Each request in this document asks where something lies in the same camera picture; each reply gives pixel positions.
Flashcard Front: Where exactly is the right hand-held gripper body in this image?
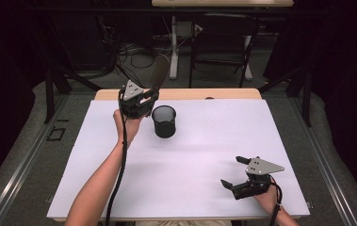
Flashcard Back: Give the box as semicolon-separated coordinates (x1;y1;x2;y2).
232;156;285;201

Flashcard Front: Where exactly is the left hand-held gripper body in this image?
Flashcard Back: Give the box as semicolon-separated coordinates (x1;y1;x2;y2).
118;79;155;120

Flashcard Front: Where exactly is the black mesh cup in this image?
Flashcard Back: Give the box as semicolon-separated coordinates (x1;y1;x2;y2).
151;105;177;139

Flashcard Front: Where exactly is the person's right hand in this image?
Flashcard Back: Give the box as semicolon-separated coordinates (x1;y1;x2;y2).
253;184;282;216

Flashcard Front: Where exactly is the person's left hand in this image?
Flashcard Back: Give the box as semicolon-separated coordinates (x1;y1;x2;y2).
112;107;143;149

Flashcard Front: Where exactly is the white table mat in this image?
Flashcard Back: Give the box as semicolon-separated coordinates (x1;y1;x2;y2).
46;99;311;221

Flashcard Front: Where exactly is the wooden table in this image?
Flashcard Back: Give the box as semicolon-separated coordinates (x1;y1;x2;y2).
93;88;263;102

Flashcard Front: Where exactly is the white-legged background desk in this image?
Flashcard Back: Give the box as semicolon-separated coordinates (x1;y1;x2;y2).
151;0;295;81

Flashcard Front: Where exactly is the black metal stand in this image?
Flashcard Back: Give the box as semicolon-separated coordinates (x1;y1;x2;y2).
258;66;313;128
43;67;104;124

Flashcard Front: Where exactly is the black folding chair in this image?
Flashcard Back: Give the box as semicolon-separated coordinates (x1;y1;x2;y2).
187;12;261;89

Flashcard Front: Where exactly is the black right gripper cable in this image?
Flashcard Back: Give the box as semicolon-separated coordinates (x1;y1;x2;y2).
268;176;284;226

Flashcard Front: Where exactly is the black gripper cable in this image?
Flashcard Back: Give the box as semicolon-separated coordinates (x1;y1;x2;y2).
105;114;129;226
268;176;284;226

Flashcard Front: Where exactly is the aluminium floor rail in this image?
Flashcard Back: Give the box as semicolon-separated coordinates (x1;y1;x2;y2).
288;95;357;226
0;93;71;226

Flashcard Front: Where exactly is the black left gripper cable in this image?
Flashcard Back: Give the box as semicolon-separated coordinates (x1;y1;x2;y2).
105;114;129;226

